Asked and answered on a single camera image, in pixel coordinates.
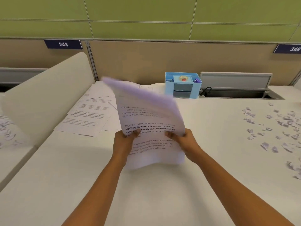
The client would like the person's right hand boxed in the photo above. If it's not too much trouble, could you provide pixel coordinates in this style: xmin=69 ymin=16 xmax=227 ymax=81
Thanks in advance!
xmin=164 ymin=128 xmax=204 ymax=164

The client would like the person's left hand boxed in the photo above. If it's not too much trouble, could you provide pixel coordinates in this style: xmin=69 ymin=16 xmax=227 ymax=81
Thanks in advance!
xmin=113 ymin=129 xmax=141 ymax=166

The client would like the gathered printed sheet bundle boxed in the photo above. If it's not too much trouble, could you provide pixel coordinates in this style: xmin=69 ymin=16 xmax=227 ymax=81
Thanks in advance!
xmin=101 ymin=76 xmax=186 ymax=171

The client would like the pile of printed papers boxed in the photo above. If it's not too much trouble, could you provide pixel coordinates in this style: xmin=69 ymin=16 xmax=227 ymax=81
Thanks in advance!
xmin=53 ymin=81 xmax=166 ymax=138

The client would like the blue desk organizer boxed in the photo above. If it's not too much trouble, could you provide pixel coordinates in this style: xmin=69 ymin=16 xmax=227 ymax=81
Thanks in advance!
xmin=164 ymin=72 xmax=202 ymax=99

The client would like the heap of paper scraps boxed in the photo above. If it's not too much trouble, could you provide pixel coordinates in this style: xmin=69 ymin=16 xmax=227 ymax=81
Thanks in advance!
xmin=242 ymin=102 xmax=301 ymax=180
xmin=0 ymin=114 xmax=18 ymax=148

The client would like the person's left forearm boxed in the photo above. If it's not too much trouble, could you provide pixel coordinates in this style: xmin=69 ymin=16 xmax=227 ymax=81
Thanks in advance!
xmin=62 ymin=156 xmax=129 ymax=226

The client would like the person's right forearm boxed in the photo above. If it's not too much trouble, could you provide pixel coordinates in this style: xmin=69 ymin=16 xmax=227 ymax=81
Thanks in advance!
xmin=193 ymin=152 xmax=296 ymax=226

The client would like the white desk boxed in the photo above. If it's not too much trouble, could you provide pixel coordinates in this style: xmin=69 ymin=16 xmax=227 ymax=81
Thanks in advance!
xmin=0 ymin=81 xmax=301 ymax=226
xmin=0 ymin=91 xmax=38 ymax=191

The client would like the beige partition panel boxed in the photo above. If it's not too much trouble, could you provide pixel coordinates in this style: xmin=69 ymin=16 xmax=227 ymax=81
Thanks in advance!
xmin=0 ymin=39 xmax=90 ymax=69
xmin=89 ymin=40 xmax=301 ymax=86

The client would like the blue number sign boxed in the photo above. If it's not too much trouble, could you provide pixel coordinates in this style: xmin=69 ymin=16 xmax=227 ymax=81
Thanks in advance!
xmin=273 ymin=44 xmax=301 ymax=54
xmin=44 ymin=40 xmax=83 ymax=50

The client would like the grey cable tray lid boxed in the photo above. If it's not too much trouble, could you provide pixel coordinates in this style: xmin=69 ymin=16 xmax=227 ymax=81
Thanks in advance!
xmin=198 ymin=72 xmax=286 ymax=100

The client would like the grey partition post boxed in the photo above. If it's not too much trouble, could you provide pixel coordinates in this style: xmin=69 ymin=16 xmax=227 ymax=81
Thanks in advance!
xmin=85 ymin=40 xmax=98 ymax=82
xmin=290 ymin=69 xmax=301 ymax=85

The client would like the left desk cable tray lid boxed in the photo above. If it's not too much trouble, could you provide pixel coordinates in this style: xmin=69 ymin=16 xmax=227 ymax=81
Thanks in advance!
xmin=0 ymin=67 xmax=47 ymax=92

